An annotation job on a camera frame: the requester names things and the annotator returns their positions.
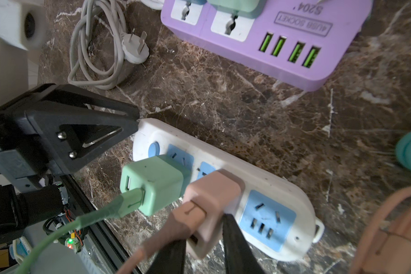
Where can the teal charger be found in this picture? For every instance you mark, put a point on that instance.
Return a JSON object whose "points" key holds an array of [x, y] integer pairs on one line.
{"points": [[198, 2]]}

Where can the light green charger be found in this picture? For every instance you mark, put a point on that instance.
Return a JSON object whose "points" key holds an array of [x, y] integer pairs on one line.
{"points": [[162, 180]]}

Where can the pink charger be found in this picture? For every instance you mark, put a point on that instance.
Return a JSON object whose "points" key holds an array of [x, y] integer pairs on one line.
{"points": [[216, 193]]}

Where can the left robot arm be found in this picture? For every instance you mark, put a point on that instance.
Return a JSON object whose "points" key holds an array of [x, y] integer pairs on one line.
{"points": [[21, 209]]}

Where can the white blue power strip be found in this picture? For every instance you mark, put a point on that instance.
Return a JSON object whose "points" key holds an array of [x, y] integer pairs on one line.
{"points": [[273, 214]]}

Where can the purple power strip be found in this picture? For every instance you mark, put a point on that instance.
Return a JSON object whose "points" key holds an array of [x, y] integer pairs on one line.
{"points": [[297, 42]]}

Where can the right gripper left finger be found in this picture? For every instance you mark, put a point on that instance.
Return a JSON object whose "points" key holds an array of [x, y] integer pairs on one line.
{"points": [[171, 259]]}

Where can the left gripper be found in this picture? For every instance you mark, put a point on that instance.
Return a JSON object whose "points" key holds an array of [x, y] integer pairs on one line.
{"points": [[58, 129]]}

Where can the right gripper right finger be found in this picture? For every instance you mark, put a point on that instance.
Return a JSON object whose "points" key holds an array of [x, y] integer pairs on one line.
{"points": [[238, 256]]}

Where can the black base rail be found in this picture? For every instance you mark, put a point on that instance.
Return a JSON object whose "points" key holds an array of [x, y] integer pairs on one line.
{"points": [[100, 236]]}

